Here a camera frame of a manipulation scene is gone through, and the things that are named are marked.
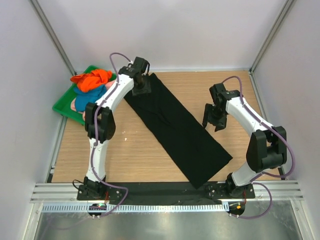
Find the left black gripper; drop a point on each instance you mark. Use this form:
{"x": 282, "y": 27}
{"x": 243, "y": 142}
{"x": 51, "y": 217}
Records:
{"x": 147, "y": 90}

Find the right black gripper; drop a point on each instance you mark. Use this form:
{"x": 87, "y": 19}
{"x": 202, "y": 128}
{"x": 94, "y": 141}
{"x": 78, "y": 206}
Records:
{"x": 220, "y": 124}

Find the black t shirt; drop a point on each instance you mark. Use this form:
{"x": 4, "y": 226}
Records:
{"x": 194, "y": 151}

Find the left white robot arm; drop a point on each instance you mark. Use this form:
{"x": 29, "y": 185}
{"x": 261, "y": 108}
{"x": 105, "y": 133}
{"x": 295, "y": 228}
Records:
{"x": 100, "y": 126}

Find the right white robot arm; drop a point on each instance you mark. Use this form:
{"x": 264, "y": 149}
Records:
{"x": 266, "y": 148}

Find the orange t shirt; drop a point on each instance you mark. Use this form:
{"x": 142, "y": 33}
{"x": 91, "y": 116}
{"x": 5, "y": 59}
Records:
{"x": 86, "y": 82}

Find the blue t shirt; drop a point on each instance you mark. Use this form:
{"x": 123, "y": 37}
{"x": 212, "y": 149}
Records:
{"x": 83, "y": 98}

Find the pink t shirt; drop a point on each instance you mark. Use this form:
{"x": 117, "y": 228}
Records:
{"x": 108, "y": 86}

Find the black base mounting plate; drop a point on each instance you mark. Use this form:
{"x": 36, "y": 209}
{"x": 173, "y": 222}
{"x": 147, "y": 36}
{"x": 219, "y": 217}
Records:
{"x": 114, "y": 191}

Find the green plastic tray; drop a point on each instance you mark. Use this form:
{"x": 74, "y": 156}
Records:
{"x": 63, "y": 105}

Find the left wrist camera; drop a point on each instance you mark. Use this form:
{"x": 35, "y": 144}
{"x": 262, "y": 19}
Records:
{"x": 139, "y": 66}

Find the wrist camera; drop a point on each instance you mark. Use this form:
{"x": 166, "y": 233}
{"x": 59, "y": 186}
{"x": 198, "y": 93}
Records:
{"x": 220, "y": 94}
{"x": 139, "y": 66}

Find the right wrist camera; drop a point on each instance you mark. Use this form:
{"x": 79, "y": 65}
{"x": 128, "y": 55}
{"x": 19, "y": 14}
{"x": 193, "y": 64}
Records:
{"x": 220, "y": 94}

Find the right aluminium corner post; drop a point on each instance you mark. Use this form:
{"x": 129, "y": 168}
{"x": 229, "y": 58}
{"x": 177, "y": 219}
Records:
{"x": 284, "y": 11}

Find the aluminium corner post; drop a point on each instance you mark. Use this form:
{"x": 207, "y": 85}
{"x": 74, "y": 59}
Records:
{"x": 284, "y": 11}
{"x": 52, "y": 35}

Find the left aluminium corner post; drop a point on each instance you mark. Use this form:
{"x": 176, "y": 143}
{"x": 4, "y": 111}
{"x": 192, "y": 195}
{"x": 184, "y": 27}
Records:
{"x": 52, "y": 35}

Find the slotted grey cable duct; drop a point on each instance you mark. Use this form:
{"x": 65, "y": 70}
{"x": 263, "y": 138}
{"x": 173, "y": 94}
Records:
{"x": 103, "y": 208}

